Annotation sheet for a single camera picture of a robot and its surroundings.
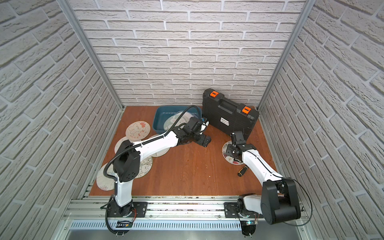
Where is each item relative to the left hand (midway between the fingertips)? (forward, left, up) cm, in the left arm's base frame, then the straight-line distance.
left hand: (207, 135), depth 87 cm
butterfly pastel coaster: (-22, +59, -16) cm, 65 cm away
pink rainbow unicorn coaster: (+4, +59, -15) cm, 61 cm away
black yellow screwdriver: (-17, -21, -12) cm, 29 cm away
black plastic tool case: (+13, -10, +7) cm, 17 cm away
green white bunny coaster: (+25, +15, -12) cm, 31 cm away
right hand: (-7, -16, -7) cm, 19 cm away
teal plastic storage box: (+29, +33, -11) cm, 45 cm away
